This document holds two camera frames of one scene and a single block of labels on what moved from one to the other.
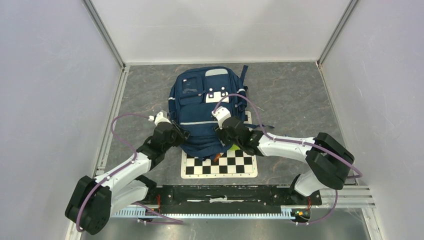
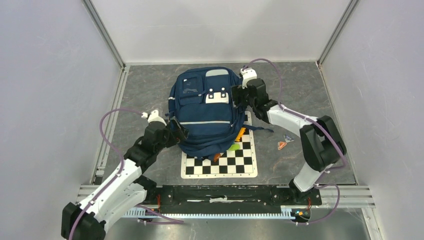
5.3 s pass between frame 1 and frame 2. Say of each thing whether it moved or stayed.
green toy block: stayed
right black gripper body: moved
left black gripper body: stayed
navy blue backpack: stayed
